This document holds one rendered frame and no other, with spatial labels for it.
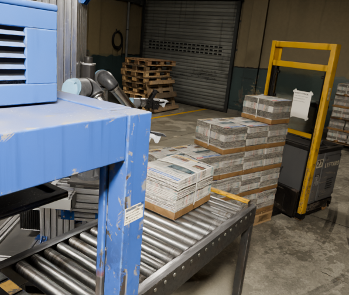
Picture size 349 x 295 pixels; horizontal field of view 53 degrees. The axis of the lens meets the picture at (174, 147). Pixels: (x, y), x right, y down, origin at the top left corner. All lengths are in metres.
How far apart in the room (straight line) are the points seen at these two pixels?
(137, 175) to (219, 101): 9.60
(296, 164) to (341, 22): 5.72
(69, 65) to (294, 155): 2.70
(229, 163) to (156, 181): 1.37
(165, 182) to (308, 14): 8.10
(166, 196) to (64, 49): 1.15
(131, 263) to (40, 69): 0.48
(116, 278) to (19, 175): 0.40
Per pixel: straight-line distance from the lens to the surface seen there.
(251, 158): 3.37
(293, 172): 4.19
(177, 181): 1.82
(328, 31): 9.42
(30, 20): 0.77
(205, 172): 2.03
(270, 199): 3.84
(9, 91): 0.76
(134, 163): 0.77
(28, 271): 1.56
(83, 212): 2.48
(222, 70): 10.29
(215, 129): 3.09
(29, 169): 0.60
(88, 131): 0.65
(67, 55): 2.39
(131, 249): 0.87
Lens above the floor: 1.69
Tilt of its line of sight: 16 degrees down
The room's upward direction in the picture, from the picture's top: 5 degrees clockwise
